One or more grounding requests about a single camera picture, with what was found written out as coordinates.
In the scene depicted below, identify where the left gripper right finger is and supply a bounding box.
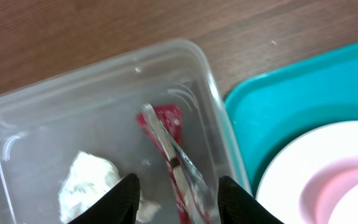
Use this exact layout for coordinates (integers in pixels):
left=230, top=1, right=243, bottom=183
left=218, top=175, right=283, bottom=224

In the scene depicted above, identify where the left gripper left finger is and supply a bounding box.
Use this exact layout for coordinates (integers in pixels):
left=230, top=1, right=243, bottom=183
left=69, top=173, right=140, bottom=224

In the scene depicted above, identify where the white napkin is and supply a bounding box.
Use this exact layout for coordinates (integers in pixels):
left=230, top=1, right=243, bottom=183
left=57, top=151, right=162, bottom=224

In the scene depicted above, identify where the red snack wrapper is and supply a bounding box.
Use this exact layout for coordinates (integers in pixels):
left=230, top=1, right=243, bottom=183
left=137, top=103, right=217, bottom=223

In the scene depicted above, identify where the pink plate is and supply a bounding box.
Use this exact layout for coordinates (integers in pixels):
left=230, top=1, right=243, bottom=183
left=256, top=121, right=358, bottom=223

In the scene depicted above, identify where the pink bowl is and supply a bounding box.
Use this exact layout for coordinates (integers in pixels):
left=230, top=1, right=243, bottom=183
left=299, top=156, right=358, bottom=224

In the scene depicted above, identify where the teal plastic tray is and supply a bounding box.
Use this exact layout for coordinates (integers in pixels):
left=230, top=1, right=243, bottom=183
left=224, top=42, right=358, bottom=194

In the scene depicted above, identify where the clear plastic bin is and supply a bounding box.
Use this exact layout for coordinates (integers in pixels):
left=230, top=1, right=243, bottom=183
left=0, top=40, right=249, bottom=223

